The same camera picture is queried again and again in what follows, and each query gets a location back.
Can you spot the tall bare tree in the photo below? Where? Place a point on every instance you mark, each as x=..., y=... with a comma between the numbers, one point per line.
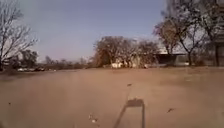
x=216, y=40

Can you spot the brown leafy tree clump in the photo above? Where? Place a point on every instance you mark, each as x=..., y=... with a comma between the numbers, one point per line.
x=116, y=50

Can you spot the building with pale roof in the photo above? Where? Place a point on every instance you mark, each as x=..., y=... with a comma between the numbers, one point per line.
x=170, y=58

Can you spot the low row of distant bushes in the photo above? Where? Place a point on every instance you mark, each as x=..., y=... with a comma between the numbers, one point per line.
x=66, y=64

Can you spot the large tree with pale leaves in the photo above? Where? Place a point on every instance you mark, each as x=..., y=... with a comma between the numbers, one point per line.
x=188, y=50

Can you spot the small white structure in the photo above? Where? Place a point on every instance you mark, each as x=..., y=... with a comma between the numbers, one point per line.
x=116, y=65

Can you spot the dry brown dirt field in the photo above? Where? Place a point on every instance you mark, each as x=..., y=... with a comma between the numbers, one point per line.
x=83, y=96

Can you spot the small dark tree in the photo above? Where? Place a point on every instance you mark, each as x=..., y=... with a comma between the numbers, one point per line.
x=29, y=58

